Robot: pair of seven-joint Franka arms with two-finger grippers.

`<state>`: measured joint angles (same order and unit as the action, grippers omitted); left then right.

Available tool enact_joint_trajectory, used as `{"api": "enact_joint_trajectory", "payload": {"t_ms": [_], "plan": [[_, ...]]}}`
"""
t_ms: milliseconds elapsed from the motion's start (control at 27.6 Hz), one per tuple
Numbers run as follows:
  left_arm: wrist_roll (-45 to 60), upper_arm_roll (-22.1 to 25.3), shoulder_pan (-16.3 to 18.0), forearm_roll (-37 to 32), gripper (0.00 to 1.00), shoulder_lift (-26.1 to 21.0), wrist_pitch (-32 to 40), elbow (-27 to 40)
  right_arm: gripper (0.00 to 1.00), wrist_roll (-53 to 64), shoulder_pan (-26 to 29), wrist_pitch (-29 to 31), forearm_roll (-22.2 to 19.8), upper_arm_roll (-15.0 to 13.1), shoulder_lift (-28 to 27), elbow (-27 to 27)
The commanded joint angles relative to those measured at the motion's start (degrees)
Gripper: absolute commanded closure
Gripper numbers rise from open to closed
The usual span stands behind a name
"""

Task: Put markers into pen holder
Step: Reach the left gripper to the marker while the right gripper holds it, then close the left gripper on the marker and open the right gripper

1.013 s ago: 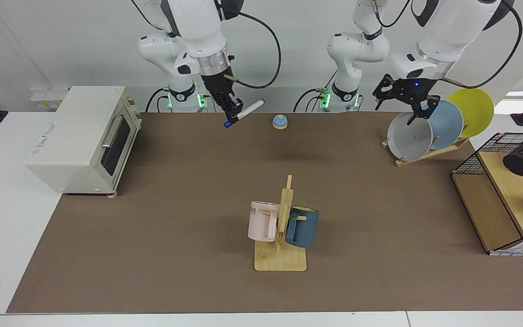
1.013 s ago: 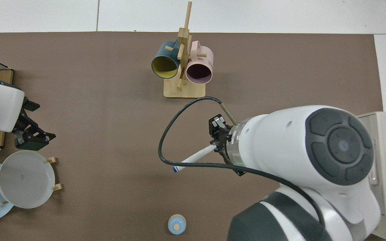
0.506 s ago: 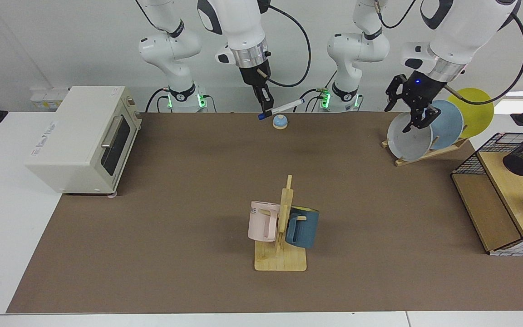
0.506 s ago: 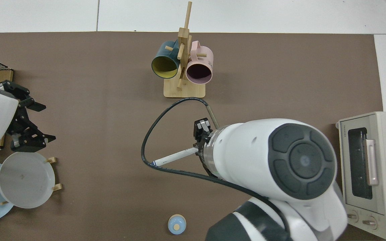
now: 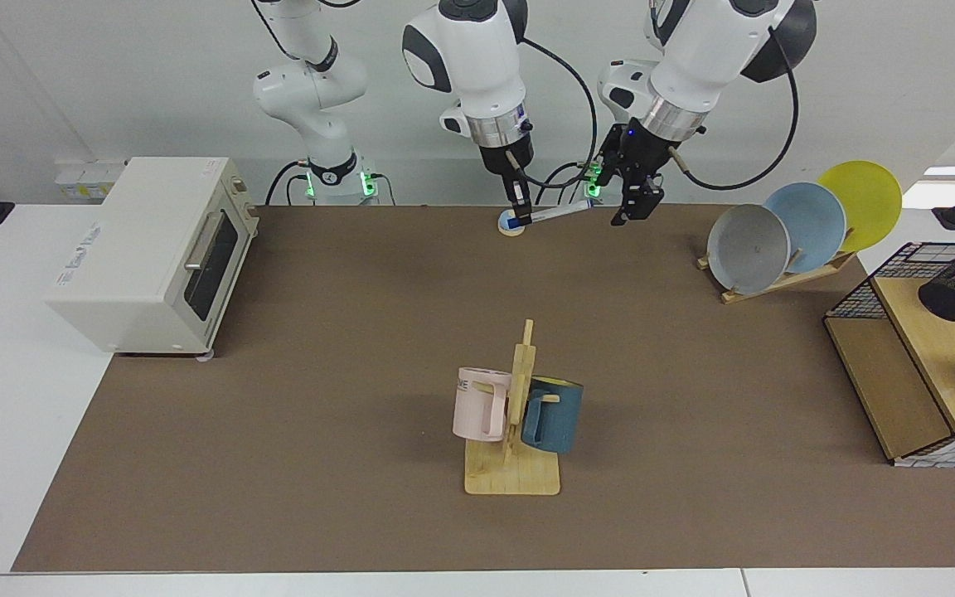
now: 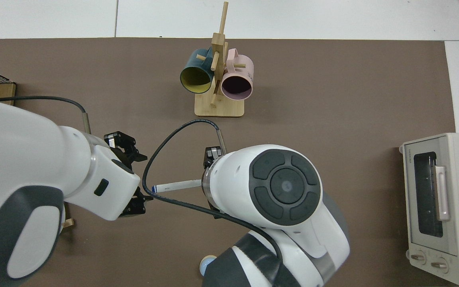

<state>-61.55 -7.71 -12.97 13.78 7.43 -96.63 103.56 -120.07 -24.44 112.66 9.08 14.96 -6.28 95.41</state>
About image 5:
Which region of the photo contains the blue and white marker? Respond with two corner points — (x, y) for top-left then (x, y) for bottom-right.
(504, 201), (593, 229)

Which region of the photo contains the grey plate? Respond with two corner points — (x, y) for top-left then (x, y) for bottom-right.
(706, 204), (792, 296)

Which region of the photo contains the wooden plate rack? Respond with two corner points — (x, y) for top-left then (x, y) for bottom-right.
(696, 228), (858, 305)

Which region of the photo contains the light blue plate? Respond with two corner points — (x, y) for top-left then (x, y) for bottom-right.
(764, 182), (847, 275)

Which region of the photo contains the pink mug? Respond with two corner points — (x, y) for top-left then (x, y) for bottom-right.
(452, 366), (513, 443)

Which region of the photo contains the dark teal mug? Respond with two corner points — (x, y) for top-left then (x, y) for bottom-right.
(521, 376), (585, 455)

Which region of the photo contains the yellow plate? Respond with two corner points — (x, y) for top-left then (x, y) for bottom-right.
(817, 160), (904, 254)

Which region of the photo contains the brown table cloth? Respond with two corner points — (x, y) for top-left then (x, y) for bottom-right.
(12, 204), (955, 573)

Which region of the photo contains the wooden cup stand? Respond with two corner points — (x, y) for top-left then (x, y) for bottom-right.
(464, 319), (562, 497)

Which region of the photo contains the pale toaster oven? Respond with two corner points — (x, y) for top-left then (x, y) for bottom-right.
(44, 157), (261, 359)

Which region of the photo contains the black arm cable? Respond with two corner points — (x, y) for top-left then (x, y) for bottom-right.
(668, 25), (802, 192)
(504, 37), (599, 190)

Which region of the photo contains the wire basket with wooden floor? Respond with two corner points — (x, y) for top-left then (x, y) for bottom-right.
(823, 241), (955, 470)

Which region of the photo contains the white wall socket strip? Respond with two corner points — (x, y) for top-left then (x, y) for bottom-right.
(55, 160), (128, 201)

